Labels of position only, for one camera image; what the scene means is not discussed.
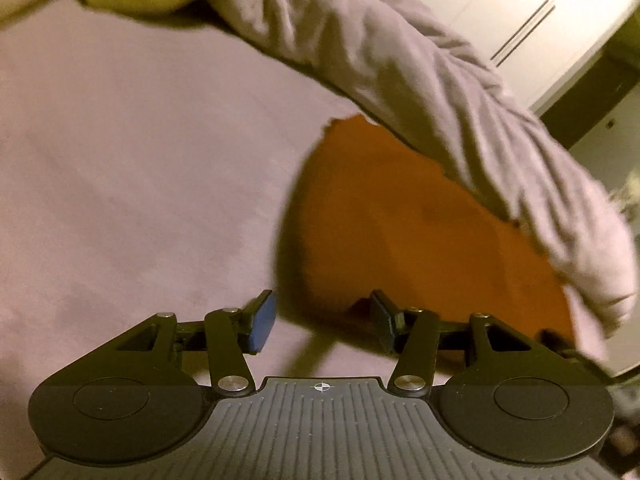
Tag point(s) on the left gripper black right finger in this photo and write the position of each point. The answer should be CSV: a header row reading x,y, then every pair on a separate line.
x,y
498,391

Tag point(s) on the lilac bed sheet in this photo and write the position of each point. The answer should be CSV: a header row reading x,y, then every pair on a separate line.
x,y
147,167

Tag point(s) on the lilac rumpled duvet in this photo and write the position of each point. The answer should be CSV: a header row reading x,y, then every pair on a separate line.
x,y
430,86

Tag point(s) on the white wardrobe with handles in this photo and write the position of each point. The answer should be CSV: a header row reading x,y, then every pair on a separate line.
x,y
536,45

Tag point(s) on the rust brown knit cardigan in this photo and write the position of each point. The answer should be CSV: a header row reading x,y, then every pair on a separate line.
x,y
368,213

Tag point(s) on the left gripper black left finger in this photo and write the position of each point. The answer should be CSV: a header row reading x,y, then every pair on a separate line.
x,y
149,389

